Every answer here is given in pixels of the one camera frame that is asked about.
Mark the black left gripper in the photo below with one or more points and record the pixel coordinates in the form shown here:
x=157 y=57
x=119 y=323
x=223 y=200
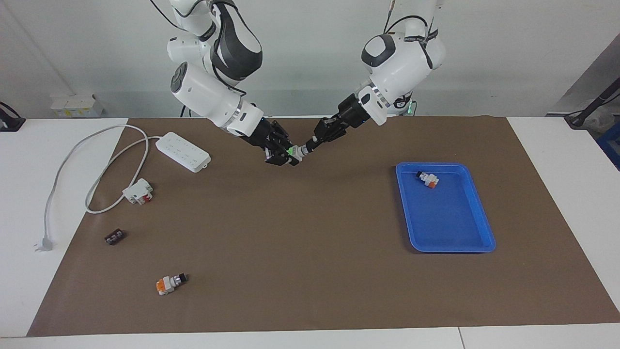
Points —
x=351 y=116

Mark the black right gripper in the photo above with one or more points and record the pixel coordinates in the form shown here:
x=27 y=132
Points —
x=264 y=135

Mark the green-capped rotary switch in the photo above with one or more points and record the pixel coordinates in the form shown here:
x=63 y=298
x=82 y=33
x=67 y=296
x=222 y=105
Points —
x=296 y=151

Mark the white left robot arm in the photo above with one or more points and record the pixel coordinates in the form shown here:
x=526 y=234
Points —
x=402 y=58

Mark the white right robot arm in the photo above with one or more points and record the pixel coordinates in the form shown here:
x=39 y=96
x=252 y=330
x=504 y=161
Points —
x=208 y=94

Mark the brown table mat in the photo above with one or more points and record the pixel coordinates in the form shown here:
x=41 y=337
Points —
x=300 y=242

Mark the white power strip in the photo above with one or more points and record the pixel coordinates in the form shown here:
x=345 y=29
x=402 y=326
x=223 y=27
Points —
x=184 y=151

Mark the blue plastic tray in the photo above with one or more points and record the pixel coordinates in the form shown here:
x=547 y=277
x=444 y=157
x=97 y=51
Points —
x=445 y=213

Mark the white red circuit breaker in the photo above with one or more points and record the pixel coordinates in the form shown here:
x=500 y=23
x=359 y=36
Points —
x=138 y=191

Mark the small black terminal block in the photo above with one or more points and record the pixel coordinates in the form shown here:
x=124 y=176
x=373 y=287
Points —
x=115 y=237

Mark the blue crate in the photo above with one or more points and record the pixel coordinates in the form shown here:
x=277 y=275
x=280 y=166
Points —
x=611 y=148

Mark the orange-capped rotary switch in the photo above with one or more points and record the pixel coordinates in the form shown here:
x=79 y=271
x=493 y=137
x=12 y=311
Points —
x=428 y=180
x=169 y=285

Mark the white wall socket boxes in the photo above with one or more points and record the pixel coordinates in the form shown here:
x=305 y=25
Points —
x=75 y=105

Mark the black clamp mount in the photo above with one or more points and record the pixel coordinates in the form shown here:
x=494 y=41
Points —
x=9 y=121

